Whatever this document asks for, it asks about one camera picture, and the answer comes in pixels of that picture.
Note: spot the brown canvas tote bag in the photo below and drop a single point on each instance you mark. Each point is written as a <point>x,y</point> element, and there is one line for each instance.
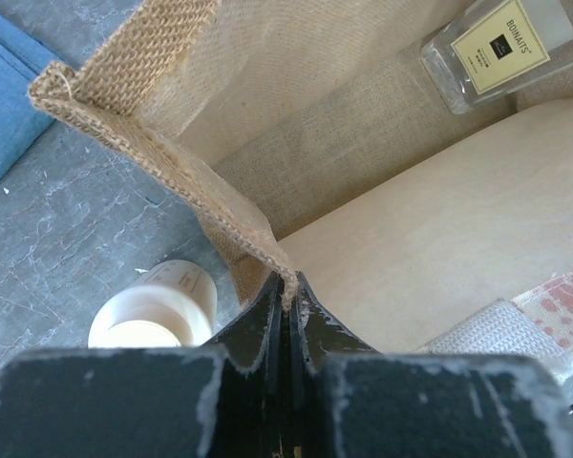
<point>307,136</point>

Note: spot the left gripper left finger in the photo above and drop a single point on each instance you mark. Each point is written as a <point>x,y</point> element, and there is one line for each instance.
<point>220,399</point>

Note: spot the clear square perfume bottle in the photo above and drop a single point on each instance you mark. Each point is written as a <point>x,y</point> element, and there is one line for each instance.
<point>495,48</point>

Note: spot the blue cloth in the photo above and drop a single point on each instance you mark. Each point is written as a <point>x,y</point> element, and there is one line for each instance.
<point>22,59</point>

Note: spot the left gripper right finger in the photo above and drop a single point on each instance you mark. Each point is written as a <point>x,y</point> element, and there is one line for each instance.
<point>352,401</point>

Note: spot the peach lotion bottle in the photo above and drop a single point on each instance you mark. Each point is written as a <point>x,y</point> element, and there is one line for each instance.
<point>174,304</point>

